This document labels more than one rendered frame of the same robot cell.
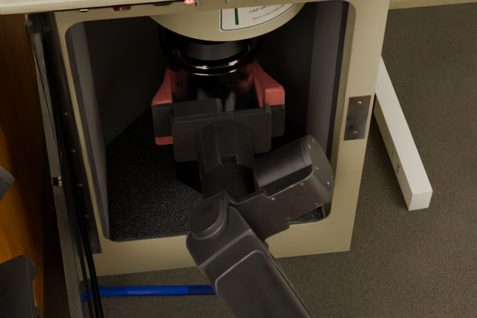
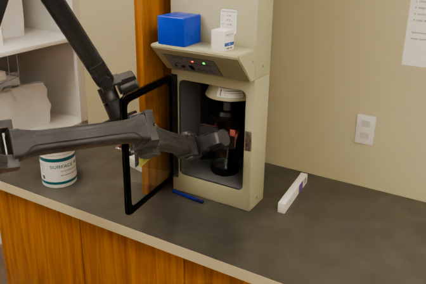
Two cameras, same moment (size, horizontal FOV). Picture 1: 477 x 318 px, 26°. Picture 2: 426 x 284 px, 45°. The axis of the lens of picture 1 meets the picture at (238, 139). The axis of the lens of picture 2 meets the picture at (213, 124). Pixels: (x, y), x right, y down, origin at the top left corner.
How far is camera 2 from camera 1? 1.20 m
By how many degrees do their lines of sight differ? 43
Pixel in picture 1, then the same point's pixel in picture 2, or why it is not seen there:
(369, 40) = (250, 108)
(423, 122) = (305, 199)
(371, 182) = (273, 203)
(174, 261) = (197, 191)
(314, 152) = (223, 134)
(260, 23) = (225, 97)
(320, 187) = (217, 137)
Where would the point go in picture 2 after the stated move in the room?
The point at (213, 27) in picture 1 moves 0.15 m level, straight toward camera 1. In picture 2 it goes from (214, 95) to (187, 106)
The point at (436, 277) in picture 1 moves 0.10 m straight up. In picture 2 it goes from (268, 225) to (270, 198)
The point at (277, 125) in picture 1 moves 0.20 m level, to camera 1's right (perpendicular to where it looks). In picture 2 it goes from (231, 144) to (282, 159)
